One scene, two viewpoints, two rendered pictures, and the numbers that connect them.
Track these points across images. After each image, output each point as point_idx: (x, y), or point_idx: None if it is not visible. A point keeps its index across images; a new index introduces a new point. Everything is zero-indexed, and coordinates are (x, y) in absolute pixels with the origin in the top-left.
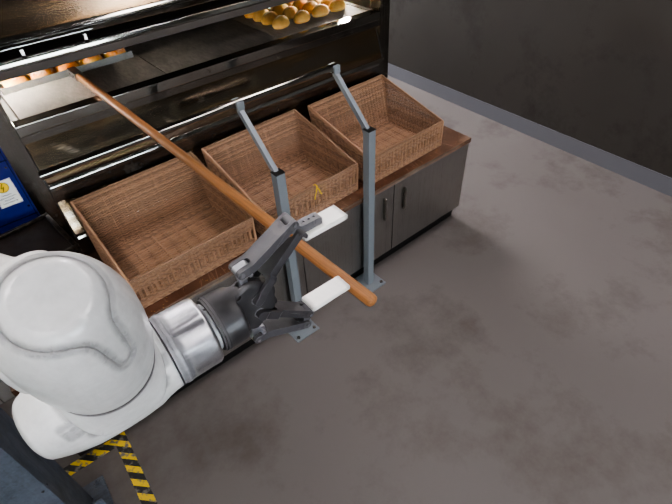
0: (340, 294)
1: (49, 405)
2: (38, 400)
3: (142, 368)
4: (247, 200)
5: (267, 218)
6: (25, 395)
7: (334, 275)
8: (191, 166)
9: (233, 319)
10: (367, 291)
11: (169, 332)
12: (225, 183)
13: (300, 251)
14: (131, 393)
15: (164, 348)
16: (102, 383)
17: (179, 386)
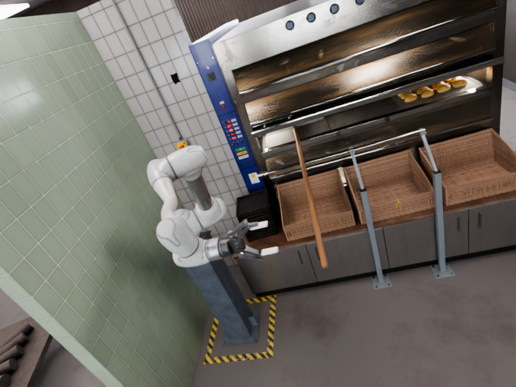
0: (273, 253)
1: None
2: None
3: (185, 249)
4: (312, 204)
5: (312, 215)
6: None
7: (318, 249)
8: (304, 183)
9: (224, 247)
10: (324, 261)
11: (207, 244)
12: (309, 194)
13: (315, 234)
14: (185, 254)
15: (204, 248)
16: (172, 247)
17: (207, 260)
